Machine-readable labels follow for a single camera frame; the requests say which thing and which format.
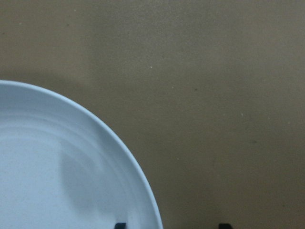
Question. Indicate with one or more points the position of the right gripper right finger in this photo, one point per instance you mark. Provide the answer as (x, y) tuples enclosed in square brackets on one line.
[(224, 226)]

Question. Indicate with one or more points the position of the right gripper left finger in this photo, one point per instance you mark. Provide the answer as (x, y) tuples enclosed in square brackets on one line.
[(120, 225)]

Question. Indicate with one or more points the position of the light blue plate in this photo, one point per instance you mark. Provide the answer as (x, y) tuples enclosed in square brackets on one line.
[(61, 167)]

